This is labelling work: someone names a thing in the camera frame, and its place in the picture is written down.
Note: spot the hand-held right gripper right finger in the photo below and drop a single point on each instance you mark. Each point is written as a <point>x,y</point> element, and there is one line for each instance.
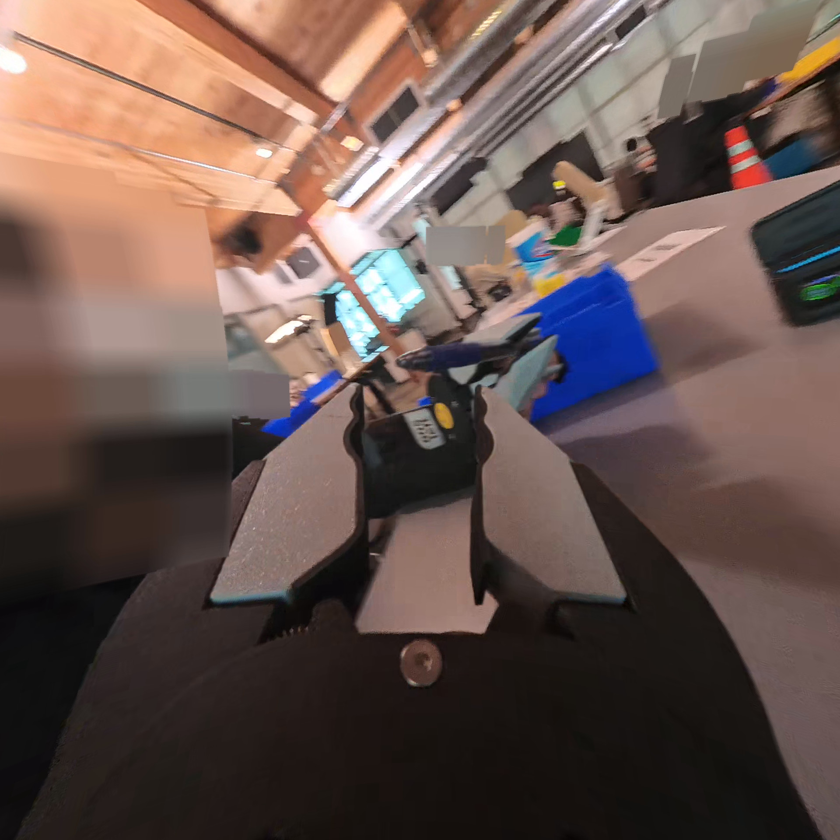
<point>551,525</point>

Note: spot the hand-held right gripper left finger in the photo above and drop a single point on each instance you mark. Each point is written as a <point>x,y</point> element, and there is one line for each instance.
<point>295,525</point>

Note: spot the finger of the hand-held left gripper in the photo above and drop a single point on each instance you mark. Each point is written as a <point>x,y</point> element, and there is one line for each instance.
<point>515,328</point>
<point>535,374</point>

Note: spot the dark blue pen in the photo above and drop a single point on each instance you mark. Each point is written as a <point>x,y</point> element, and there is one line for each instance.
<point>446,358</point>

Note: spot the blue plastic bin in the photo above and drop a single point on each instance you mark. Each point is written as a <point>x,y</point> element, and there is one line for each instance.
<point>604,328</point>

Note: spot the disinfecting wipes canister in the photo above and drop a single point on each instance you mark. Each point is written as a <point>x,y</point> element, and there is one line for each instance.
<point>535,253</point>

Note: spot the black studio light on stand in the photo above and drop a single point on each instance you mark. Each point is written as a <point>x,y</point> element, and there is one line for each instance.
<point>459,184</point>

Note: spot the beige cardboard panel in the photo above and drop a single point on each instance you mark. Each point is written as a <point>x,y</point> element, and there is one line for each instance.
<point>581,180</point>

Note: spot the white paper sheet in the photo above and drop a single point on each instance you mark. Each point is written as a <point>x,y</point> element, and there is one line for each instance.
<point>669,249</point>

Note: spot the white ceiling vent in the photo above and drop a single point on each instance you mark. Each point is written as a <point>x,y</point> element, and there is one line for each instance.
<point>396,115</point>

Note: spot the orange traffic cone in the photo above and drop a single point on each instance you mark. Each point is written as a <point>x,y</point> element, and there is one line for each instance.
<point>745,157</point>

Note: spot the black charging case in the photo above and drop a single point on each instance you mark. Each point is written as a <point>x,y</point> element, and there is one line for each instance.
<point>804,262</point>

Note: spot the person's black clothing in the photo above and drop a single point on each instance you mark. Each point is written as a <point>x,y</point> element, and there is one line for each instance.
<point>52,689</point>

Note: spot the black wall screen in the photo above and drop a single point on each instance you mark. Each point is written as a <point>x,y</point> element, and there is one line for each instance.
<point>551,170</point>

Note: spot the wooden post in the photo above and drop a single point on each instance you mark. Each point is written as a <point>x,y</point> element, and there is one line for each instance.
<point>358,289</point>

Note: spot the silver air duct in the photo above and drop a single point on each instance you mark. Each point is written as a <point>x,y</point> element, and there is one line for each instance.
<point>525,72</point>

